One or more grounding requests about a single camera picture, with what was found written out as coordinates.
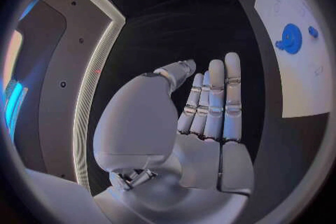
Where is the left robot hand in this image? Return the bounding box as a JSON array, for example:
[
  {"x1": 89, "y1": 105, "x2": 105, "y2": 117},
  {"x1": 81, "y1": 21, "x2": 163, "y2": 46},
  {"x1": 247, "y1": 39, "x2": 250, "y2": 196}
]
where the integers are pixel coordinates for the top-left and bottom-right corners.
[{"x1": 92, "y1": 52, "x2": 256, "y2": 224}]

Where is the white task board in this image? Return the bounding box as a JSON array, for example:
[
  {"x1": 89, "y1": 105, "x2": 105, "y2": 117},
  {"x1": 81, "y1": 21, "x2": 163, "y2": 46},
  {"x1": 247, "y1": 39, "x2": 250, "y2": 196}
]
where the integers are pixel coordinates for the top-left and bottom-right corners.
[{"x1": 253, "y1": 0, "x2": 332, "y2": 119}]

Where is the blue gear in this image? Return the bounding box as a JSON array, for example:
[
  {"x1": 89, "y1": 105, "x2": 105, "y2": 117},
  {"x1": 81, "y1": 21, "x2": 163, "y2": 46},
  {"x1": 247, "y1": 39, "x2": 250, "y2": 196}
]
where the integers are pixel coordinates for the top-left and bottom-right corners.
[{"x1": 274, "y1": 23, "x2": 304, "y2": 55}]

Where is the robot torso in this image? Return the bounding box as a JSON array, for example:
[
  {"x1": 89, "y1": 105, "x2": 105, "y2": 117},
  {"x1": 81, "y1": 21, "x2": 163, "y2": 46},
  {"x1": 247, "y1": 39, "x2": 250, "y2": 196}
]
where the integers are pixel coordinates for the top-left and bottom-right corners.
[{"x1": 12, "y1": 0, "x2": 126, "y2": 192}]

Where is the blue peg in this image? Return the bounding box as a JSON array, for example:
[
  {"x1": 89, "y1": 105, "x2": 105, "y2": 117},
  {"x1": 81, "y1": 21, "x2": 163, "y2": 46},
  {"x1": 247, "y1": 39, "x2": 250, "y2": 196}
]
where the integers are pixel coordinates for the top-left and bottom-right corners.
[{"x1": 307, "y1": 25, "x2": 319, "y2": 39}]

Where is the glowing light bar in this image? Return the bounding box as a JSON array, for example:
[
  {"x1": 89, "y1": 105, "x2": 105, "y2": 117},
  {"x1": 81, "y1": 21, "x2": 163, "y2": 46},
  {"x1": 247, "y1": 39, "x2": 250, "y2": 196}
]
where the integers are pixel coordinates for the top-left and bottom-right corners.
[{"x1": 4, "y1": 78, "x2": 29, "y2": 138}]

